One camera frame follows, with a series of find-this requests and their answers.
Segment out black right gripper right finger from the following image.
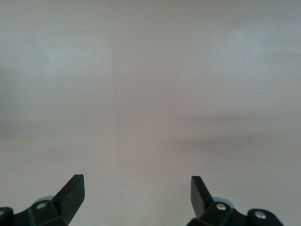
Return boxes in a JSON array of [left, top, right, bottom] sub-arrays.
[[187, 175, 283, 226]]

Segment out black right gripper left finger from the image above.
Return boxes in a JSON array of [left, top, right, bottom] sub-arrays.
[[0, 174, 85, 226]]

